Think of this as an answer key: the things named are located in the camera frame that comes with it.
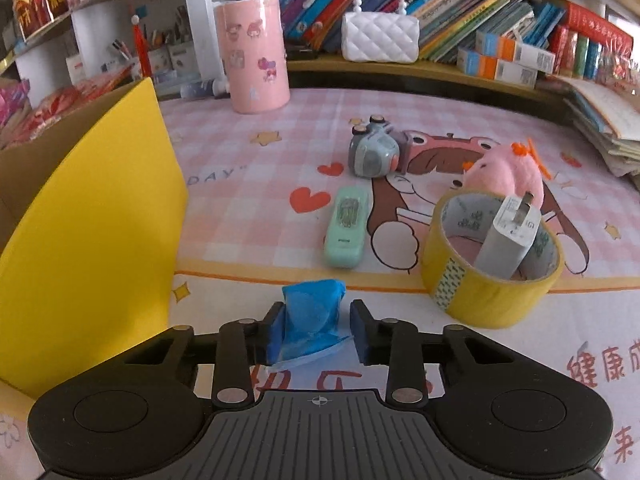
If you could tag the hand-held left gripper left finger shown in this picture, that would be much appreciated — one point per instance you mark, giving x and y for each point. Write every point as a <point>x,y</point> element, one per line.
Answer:
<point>264,332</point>

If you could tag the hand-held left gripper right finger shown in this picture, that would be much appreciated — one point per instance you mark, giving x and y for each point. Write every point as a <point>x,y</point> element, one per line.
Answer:
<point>361,335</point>

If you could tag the blue plastic cover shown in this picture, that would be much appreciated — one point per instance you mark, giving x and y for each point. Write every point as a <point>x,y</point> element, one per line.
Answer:
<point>310,310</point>

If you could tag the mint green case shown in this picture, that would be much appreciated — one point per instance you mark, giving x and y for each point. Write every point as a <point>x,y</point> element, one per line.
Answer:
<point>345,245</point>

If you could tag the yellow tape roll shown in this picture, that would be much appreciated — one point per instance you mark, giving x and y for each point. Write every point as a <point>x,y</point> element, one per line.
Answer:
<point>480,300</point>

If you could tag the yellow cardboard box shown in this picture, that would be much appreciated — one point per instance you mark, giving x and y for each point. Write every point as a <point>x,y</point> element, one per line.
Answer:
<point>100,260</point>

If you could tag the pink checked printed tablecloth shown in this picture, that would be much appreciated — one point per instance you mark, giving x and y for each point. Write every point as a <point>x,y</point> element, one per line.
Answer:
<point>250,170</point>

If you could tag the white charger plug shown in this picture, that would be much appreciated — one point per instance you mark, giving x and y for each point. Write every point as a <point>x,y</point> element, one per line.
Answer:
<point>505,245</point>

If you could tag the small pink plush toy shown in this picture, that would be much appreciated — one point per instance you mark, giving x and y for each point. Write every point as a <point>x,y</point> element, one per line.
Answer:
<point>500,170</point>

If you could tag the pink cylinder holder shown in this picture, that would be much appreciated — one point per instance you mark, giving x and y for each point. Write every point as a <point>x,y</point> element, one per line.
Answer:
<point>252,60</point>

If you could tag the white pen organisers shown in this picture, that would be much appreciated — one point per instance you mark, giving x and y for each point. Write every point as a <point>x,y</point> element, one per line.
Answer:
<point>172,55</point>

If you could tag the orange white box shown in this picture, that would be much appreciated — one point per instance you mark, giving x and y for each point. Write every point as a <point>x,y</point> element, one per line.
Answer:
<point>495,70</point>
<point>515,52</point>

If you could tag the white quilted purse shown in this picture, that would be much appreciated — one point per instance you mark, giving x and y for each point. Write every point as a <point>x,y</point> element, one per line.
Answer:
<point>380,35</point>

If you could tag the red paper decorations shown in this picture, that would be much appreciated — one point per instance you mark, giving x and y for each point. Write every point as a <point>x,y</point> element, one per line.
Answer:
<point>65,105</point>

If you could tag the red tassel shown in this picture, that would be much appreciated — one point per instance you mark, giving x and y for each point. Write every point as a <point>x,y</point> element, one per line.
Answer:
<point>142,50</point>

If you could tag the stack of papers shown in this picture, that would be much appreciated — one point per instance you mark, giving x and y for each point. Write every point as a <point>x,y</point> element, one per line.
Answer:
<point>600,120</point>

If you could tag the white box red label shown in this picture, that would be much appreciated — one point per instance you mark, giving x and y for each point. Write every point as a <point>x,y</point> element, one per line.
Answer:
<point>76,70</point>

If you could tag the row of blue books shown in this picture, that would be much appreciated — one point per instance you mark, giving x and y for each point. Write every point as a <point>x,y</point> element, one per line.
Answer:
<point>450,5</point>

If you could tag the red dictionaries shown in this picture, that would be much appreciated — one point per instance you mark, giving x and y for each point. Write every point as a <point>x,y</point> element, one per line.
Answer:
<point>590,45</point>

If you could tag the red gift bag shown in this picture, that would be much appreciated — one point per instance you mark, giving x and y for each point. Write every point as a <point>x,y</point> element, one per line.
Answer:
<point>40,5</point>

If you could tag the white shelf post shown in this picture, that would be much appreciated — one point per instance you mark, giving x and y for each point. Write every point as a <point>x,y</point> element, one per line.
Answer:
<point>202,25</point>

